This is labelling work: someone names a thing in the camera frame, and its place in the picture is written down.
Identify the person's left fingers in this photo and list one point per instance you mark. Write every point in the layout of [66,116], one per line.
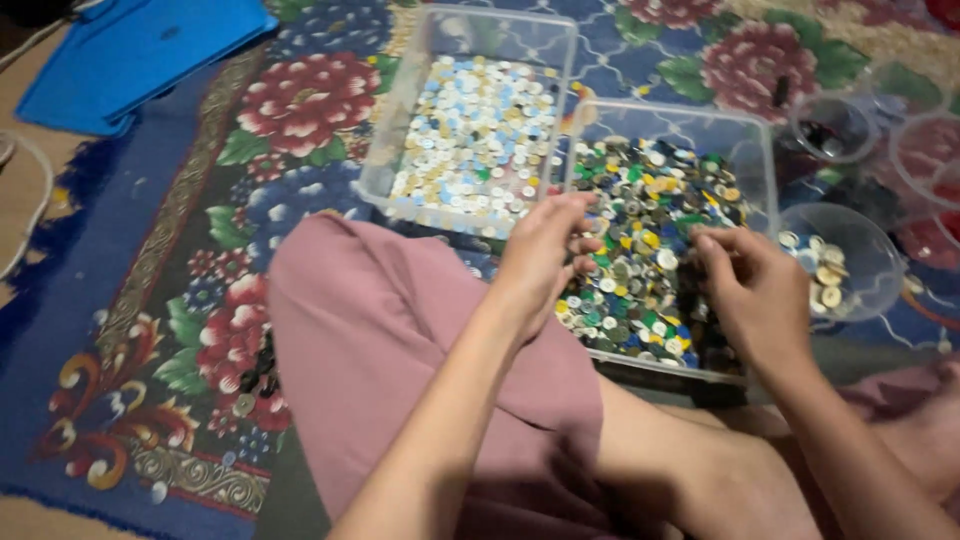
[579,225]

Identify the heap of dark loose buttons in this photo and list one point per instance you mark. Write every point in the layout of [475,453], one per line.
[259,382]

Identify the blue plastic folder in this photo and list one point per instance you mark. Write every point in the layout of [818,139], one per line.
[139,56]

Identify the cream buttons in cup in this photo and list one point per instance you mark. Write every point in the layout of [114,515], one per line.
[825,274]

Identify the person's right fingers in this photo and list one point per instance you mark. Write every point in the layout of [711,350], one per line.
[712,247]

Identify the floral patterned carpet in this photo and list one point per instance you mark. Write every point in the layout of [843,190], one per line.
[225,225]

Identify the person's leg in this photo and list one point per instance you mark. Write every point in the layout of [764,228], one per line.
[712,472]

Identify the person's left hand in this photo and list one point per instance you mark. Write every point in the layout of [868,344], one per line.
[536,262]

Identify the pile of dark mixed buttons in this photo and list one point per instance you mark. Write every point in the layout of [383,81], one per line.
[652,187]

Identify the person's right hand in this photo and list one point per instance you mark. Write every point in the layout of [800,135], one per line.
[757,300]

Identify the clear plastic tub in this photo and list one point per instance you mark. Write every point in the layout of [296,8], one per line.
[675,225]
[469,120]

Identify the pink shorts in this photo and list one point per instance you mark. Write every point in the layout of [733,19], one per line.
[420,352]

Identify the clear round plastic cup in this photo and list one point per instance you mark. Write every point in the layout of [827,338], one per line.
[926,157]
[832,127]
[847,259]

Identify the pile of pale buttons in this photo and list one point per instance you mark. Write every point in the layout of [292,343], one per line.
[480,131]

